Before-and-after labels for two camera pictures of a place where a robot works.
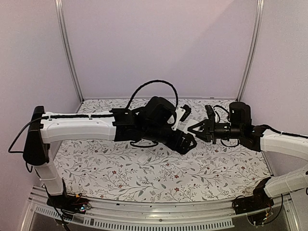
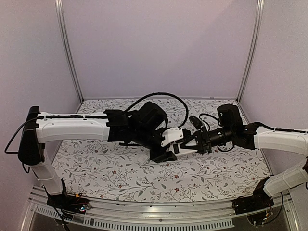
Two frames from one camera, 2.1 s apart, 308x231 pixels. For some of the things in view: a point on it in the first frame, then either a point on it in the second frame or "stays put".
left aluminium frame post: (58, 5) stays put
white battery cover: (143, 158) stays put
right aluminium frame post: (261, 6) stays put
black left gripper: (185, 148) to (165, 157)
